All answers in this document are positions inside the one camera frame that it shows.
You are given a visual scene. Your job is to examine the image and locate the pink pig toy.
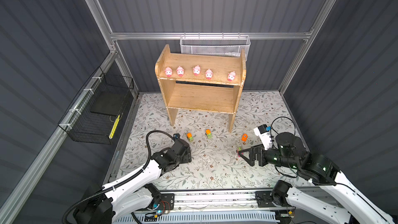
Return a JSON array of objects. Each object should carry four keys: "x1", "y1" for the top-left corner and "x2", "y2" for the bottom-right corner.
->
[
  {"x1": 228, "y1": 71, "x2": 236, "y2": 82},
  {"x1": 193, "y1": 65, "x2": 201, "y2": 76},
  {"x1": 205, "y1": 69, "x2": 213, "y2": 80},
  {"x1": 164, "y1": 67, "x2": 173, "y2": 77},
  {"x1": 176, "y1": 66, "x2": 184, "y2": 77}
]

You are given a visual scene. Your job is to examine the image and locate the white vented cover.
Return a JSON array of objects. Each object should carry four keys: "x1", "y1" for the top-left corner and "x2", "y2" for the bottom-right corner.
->
[{"x1": 94, "y1": 211, "x2": 280, "y2": 224}]

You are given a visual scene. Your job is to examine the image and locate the yellow corn toy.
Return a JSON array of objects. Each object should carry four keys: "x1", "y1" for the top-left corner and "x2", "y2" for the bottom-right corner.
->
[{"x1": 108, "y1": 115, "x2": 121, "y2": 140}]

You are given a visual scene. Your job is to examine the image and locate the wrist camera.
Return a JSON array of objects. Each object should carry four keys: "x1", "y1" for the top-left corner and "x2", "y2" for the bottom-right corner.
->
[
  {"x1": 173, "y1": 133, "x2": 180, "y2": 140},
  {"x1": 254, "y1": 124, "x2": 273, "y2": 150}
]

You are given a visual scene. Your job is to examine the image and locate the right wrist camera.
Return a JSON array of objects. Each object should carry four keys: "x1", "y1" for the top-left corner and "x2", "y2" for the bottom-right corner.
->
[{"x1": 254, "y1": 124, "x2": 273, "y2": 150}]

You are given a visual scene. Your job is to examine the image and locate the wooden two-tier shelf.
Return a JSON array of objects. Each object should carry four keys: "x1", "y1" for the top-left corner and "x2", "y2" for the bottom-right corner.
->
[{"x1": 154, "y1": 45, "x2": 247, "y2": 132}]

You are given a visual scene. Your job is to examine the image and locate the black wire basket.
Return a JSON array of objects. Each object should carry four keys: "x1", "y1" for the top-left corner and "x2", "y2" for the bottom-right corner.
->
[{"x1": 59, "y1": 68, "x2": 135, "y2": 145}]

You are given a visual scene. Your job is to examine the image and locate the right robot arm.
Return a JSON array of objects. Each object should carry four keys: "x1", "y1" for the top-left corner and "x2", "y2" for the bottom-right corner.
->
[{"x1": 237, "y1": 131, "x2": 394, "y2": 224}]

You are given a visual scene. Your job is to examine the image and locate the pink green toy truck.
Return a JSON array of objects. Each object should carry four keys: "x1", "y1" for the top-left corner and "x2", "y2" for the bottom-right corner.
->
[{"x1": 236, "y1": 147, "x2": 242, "y2": 157}]

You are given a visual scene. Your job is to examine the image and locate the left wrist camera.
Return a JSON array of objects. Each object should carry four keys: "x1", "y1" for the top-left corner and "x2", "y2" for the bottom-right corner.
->
[{"x1": 173, "y1": 133, "x2": 180, "y2": 140}]

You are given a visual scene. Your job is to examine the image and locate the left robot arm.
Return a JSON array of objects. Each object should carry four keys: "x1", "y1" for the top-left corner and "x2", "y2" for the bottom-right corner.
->
[{"x1": 61, "y1": 131, "x2": 192, "y2": 224}]

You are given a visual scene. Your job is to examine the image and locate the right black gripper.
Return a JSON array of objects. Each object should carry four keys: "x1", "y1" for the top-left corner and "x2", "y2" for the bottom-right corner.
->
[{"x1": 236, "y1": 141, "x2": 295, "y2": 170}]

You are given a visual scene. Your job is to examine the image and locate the pink pig toy front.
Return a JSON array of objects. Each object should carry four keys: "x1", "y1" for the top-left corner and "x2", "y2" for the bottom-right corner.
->
[{"x1": 193, "y1": 65, "x2": 201, "y2": 76}]

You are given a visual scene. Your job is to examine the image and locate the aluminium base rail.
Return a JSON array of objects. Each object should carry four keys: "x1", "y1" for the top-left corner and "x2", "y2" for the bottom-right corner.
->
[{"x1": 90, "y1": 187, "x2": 340, "y2": 212}]

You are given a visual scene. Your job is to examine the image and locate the white wire mesh basket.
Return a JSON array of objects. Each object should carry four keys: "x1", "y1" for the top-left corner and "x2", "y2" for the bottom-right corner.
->
[{"x1": 179, "y1": 34, "x2": 251, "y2": 59}]

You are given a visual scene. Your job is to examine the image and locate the orange toy car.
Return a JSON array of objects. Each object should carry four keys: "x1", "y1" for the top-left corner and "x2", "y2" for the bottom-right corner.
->
[{"x1": 241, "y1": 134, "x2": 248, "y2": 142}]

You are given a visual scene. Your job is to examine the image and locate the orange green mixer truck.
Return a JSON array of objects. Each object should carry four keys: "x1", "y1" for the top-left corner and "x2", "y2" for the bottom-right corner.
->
[
  {"x1": 205, "y1": 129, "x2": 212, "y2": 139},
  {"x1": 187, "y1": 133, "x2": 193, "y2": 142}
]

